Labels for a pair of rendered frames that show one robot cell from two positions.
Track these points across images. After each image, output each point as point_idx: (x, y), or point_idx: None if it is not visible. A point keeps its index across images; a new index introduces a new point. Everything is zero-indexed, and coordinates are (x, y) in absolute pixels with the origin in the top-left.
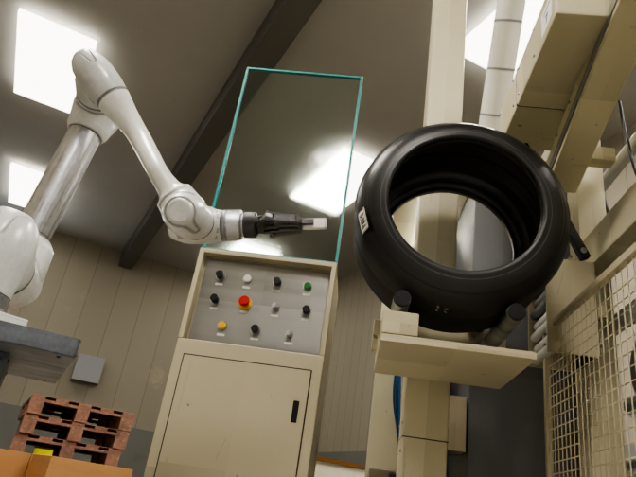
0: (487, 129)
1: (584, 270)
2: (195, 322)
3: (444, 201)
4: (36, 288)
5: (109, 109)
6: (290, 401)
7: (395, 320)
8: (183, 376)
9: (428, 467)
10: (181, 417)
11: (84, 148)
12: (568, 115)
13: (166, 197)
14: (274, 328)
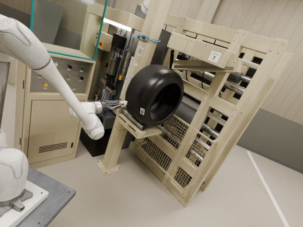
0: (179, 79)
1: None
2: (31, 83)
3: (146, 65)
4: None
5: (42, 74)
6: None
7: (141, 133)
8: (33, 108)
9: (122, 134)
10: (35, 121)
11: (6, 76)
12: (192, 65)
13: (90, 129)
14: (68, 84)
